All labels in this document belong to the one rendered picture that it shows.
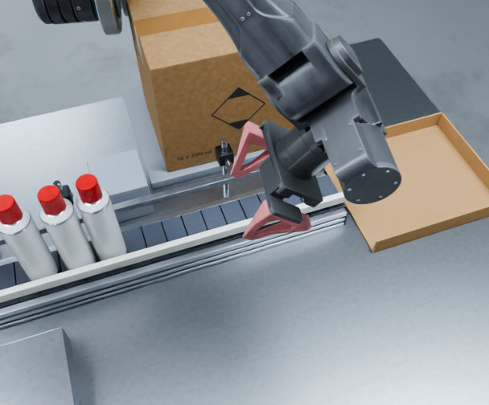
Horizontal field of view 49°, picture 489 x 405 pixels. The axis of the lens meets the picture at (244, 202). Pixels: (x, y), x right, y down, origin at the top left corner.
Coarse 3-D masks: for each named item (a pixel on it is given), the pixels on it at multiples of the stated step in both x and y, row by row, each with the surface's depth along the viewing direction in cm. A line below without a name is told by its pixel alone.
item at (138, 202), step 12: (204, 180) 97; (216, 180) 97; (228, 180) 97; (168, 192) 95; (180, 192) 95; (192, 192) 96; (120, 204) 93; (132, 204) 93; (144, 204) 94; (0, 240) 89
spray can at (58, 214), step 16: (48, 192) 80; (48, 208) 80; (64, 208) 82; (48, 224) 82; (64, 224) 82; (80, 224) 87; (64, 240) 85; (80, 240) 88; (64, 256) 89; (80, 256) 90
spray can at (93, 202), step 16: (80, 176) 81; (80, 192) 80; (96, 192) 81; (80, 208) 83; (96, 208) 83; (112, 208) 86; (96, 224) 85; (112, 224) 88; (96, 240) 89; (112, 240) 90; (112, 256) 93
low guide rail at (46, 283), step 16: (304, 208) 99; (320, 208) 101; (240, 224) 97; (176, 240) 95; (192, 240) 95; (208, 240) 96; (128, 256) 93; (144, 256) 93; (64, 272) 91; (80, 272) 91; (96, 272) 92; (16, 288) 89; (32, 288) 90
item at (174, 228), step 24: (264, 192) 105; (336, 192) 105; (192, 216) 102; (216, 216) 102; (240, 216) 102; (312, 216) 102; (144, 240) 99; (168, 240) 99; (216, 240) 99; (144, 264) 96; (0, 288) 93; (48, 288) 93
